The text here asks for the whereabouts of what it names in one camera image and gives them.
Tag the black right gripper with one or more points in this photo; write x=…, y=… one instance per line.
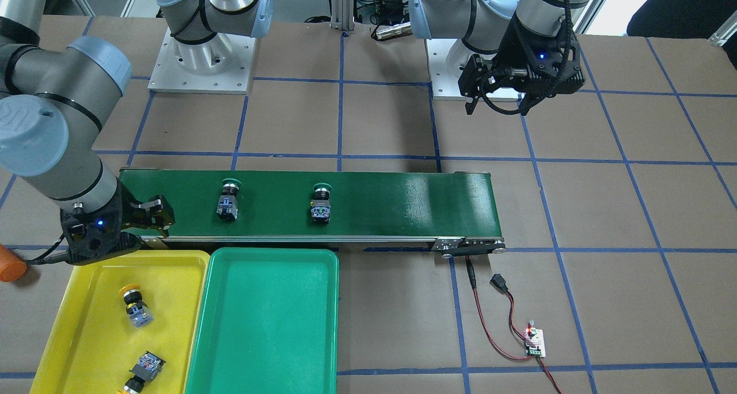
x=128, y=212

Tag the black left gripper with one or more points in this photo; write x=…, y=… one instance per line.
x=510, y=53

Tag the yellow push button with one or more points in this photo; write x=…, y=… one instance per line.
x=137, y=311
x=147, y=368

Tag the small green push button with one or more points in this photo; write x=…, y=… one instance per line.
x=227, y=208

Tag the large green push button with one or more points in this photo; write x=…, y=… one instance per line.
x=320, y=207

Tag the plain orange cylinder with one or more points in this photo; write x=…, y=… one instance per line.
x=12, y=267

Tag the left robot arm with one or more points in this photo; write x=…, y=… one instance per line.
x=480, y=25

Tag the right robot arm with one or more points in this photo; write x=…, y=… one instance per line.
x=55, y=104

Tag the green conveyor belt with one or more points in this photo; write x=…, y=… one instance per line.
x=451, y=213

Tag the yellow plastic tray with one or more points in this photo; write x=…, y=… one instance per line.
x=93, y=345

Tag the black power adapter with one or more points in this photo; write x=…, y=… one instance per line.
x=390, y=5

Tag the green plastic tray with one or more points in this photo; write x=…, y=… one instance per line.
x=268, y=323

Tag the small motor controller board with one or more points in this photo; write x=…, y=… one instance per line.
x=534, y=341

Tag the aluminium frame post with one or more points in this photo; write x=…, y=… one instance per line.
x=342, y=16

